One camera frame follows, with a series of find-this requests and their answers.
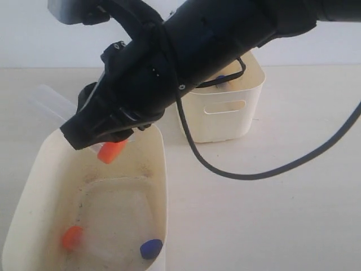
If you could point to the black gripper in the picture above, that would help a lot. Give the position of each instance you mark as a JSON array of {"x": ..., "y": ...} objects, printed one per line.
[{"x": 139, "y": 82}]

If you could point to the orange-capped clear tube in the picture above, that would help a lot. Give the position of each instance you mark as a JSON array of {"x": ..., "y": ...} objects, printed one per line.
[
  {"x": 72, "y": 238},
  {"x": 57, "y": 109}
]

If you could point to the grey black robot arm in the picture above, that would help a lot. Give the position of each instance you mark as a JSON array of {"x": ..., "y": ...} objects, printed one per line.
[{"x": 227, "y": 29}]

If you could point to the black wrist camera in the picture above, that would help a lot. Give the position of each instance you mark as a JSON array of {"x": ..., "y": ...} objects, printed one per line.
[{"x": 71, "y": 12}]

